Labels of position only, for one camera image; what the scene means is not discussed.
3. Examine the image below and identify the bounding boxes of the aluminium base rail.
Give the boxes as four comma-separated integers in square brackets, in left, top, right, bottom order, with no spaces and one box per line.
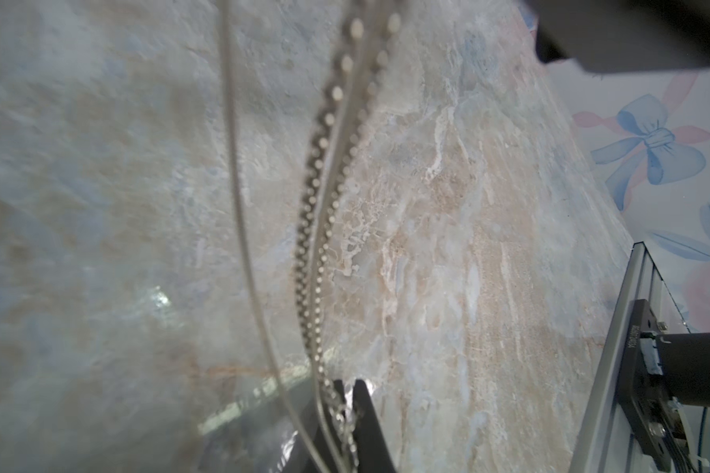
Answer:
[569,242,696,472]

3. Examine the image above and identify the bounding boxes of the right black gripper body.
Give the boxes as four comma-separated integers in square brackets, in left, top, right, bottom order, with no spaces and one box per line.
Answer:
[527,0,710,74]

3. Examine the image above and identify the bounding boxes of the silver star pendant necklace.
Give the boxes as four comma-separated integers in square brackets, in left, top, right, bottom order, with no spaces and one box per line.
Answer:
[215,0,404,473]

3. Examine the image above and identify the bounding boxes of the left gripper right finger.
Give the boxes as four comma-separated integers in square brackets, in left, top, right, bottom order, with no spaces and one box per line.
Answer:
[352,380,396,473]

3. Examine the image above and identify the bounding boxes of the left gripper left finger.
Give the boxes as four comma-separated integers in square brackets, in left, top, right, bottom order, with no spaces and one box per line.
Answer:
[277,395,347,473]

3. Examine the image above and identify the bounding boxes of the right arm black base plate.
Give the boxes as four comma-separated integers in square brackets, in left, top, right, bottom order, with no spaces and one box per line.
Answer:
[617,299,699,472]

